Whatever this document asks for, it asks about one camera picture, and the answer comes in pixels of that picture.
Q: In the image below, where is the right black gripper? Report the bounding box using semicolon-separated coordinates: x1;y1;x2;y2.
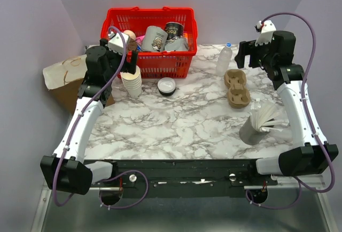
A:
234;37;276;69

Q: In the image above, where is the stack of white paper cups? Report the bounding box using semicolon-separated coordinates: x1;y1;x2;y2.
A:
120;66;142;99

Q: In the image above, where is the stack of cup lids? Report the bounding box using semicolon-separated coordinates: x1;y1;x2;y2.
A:
157;78;176;96

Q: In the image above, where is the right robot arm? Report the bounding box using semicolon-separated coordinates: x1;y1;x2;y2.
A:
235;30;338;185

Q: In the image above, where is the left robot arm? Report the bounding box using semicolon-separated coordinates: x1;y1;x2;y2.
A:
40;45;138;195

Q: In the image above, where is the brown paper takeout bag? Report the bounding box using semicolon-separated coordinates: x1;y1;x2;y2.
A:
42;54;115;115

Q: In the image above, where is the brown striped cloth in basket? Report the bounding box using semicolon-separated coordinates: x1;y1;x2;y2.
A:
127;40;138;52

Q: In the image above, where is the red plastic shopping basket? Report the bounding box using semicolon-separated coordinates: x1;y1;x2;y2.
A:
100;6;198;79

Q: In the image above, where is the beige egg-shaped object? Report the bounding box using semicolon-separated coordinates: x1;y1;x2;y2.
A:
123;30;136;41

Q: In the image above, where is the clear plastic water bottle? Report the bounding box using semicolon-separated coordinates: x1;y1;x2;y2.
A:
215;43;232;76

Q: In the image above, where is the grey printed cup in basket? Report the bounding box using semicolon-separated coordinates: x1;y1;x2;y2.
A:
142;26;168;52

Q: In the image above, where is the brown pulp cup carrier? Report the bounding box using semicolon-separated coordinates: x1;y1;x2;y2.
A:
224;69;251;109

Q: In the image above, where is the grey crumpled item in basket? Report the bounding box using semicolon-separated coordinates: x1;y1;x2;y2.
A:
164;38;189;52

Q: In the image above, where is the black printed can in basket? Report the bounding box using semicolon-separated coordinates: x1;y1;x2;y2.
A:
164;22;184;41

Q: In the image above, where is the grey cup of straws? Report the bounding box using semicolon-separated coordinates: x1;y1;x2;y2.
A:
239;102;289;145

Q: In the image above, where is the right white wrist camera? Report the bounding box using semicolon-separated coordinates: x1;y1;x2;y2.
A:
255;20;276;46

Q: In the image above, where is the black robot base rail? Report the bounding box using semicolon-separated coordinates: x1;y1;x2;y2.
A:
88;158;300;199

